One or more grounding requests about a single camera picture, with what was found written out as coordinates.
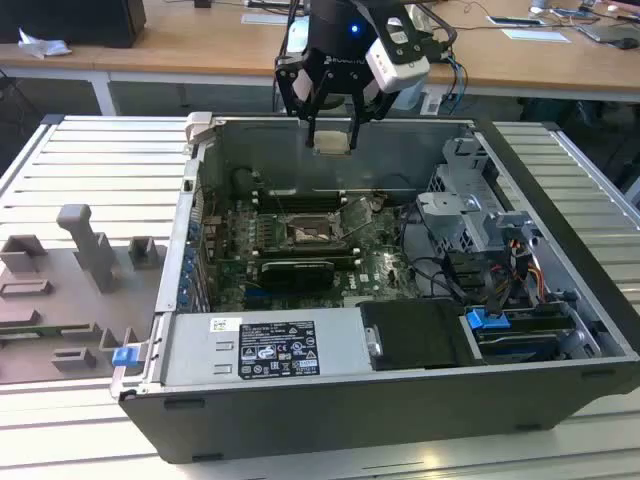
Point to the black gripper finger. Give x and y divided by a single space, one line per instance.
380 102
295 75

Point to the silver CPU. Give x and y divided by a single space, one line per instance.
331 142

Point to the wooden desk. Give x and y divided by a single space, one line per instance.
200 45

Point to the grey case latch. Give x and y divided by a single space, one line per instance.
200 127

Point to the black RAM slots bank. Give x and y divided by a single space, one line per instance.
300 200
280 252

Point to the silver drive cage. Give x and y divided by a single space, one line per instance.
450 215

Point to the green motherboard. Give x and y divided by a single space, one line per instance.
385 270

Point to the white paper sheet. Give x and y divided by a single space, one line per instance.
535 35

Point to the black graphics card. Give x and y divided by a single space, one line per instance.
297 275

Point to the black box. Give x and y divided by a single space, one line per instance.
75 20

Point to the black plastic shroud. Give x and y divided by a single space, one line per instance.
415 335

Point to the grey laptop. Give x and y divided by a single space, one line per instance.
605 32

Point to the hard disk in blue carrier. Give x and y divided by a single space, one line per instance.
487 320

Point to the black computer mouse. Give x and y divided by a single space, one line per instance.
625 43

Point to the crumpled white paper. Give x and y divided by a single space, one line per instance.
42 45

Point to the silver power supply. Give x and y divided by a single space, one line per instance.
200 350

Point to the black open PC case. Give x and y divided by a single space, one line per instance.
350 425

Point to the blue plastic latch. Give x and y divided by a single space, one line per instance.
124 357

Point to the grey parts rack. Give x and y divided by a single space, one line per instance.
50 300

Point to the green RAM stick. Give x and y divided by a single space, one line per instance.
30 331

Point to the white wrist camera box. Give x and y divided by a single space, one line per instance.
397 67

